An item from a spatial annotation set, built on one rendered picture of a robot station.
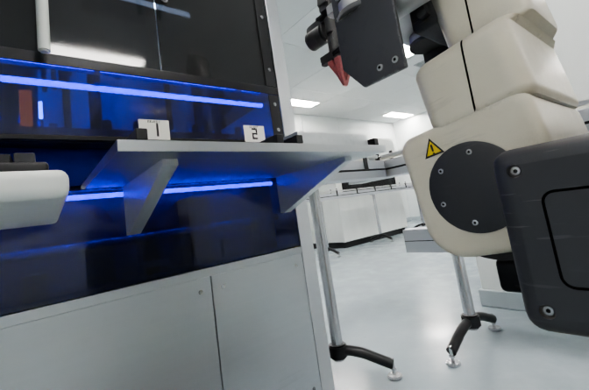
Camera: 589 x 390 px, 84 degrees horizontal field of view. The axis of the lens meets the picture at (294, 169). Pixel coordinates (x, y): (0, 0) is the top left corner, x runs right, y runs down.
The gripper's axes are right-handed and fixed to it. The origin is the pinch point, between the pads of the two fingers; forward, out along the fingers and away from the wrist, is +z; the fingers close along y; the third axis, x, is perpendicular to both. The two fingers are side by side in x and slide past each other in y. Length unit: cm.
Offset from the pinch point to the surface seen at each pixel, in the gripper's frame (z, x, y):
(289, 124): -0.3, -10.0, 38.5
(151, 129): 4, 42, 38
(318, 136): 15.6, 12.5, 0.9
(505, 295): 98, -143, 28
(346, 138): 15.7, 2.1, 0.9
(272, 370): 81, 11, 39
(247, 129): 2.5, 9.3, 38.4
